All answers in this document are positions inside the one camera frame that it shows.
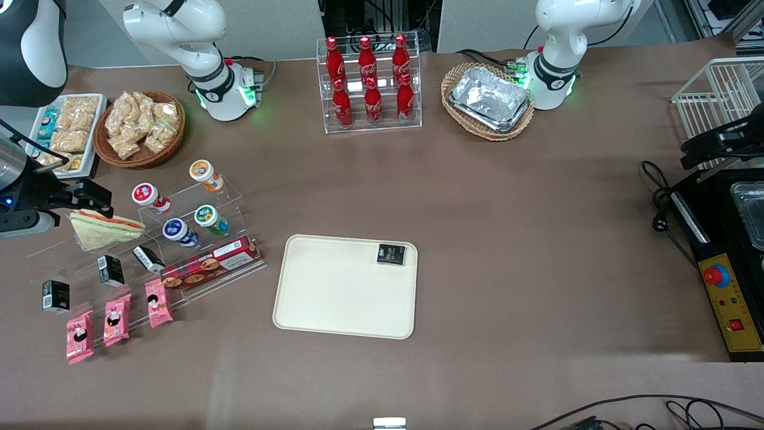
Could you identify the triangular sandwich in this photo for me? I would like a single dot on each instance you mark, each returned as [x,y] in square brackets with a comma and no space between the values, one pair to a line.
[101,233]

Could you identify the black sealing machine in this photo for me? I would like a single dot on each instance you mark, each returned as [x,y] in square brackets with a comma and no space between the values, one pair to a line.
[716,239]

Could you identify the blue lid yogurt cup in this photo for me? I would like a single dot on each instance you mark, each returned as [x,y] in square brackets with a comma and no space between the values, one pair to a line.
[178,232]

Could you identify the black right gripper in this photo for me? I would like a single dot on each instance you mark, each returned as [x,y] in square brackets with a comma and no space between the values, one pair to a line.
[42,192]

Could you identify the clear bag of brown crackers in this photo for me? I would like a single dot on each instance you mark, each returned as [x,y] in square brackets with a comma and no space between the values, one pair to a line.
[80,113]
[70,141]
[57,160]

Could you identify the red cookie box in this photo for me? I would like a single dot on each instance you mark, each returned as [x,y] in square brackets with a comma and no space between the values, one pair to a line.
[209,264]

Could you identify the clear bag of puffed snacks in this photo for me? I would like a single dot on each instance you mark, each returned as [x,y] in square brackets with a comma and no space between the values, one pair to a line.
[143,116]
[124,146]
[157,138]
[166,113]
[119,113]

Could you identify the red cola bottle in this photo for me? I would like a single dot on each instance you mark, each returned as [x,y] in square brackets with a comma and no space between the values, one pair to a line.
[342,107]
[367,63]
[406,101]
[401,60]
[334,63]
[373,104]

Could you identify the light wicker basket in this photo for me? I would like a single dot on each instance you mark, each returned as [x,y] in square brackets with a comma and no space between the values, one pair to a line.
[477,132]

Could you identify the black machine lever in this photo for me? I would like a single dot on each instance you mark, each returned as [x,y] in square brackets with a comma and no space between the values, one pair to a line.
[722,143]

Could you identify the brown wicker basket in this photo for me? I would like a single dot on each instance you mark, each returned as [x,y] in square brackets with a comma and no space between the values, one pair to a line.
[143,158]

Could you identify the orange lid yogurt cup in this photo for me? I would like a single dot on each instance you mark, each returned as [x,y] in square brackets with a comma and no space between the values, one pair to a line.
[204,173]

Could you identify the black square snack packet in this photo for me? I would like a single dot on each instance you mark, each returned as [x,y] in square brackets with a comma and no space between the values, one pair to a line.
[391,254]

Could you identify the white rectangular snack tray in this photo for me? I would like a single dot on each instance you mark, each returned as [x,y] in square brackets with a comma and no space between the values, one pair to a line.
[92,149]

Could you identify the red emergency stop button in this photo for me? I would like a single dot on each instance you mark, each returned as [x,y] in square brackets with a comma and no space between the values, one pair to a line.
[716,276]

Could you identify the cream plastic serving tray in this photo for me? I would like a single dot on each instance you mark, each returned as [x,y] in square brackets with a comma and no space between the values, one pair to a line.
[334,298]

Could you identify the clear acrylic bottle rack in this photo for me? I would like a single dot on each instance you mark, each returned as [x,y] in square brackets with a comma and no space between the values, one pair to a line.
[412,89]

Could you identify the red lid yogurt cup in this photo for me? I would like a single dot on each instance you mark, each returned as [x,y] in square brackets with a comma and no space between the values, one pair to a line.
[149,196]

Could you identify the clear acrylic step display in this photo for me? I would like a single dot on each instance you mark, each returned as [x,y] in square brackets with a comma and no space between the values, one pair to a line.
[233,209]

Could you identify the pink snack packet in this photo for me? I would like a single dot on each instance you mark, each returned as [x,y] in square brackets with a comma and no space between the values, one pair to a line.
[159,304]
[117,321]
[79,337]

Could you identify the teal snack packet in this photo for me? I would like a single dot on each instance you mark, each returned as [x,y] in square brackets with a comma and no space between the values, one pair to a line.
[49,122]
[37,152]

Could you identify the small black carton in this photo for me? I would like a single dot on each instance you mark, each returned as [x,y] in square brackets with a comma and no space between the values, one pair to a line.
[148,258]
[56,297]
[111,270]

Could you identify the small yellow snack packet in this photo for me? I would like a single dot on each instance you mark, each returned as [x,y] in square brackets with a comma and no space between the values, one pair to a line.
[76,162]

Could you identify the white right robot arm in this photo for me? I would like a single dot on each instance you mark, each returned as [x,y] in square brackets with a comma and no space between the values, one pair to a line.
[209,89]

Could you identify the small white device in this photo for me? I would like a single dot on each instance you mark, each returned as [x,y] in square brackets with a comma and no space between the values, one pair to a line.
[389,424]

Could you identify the green lid yogurt cup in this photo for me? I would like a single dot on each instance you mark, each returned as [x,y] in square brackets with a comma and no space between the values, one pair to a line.
[209,218]

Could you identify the aluminium foil tray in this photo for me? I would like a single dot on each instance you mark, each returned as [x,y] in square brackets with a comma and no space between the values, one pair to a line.
[489,95]

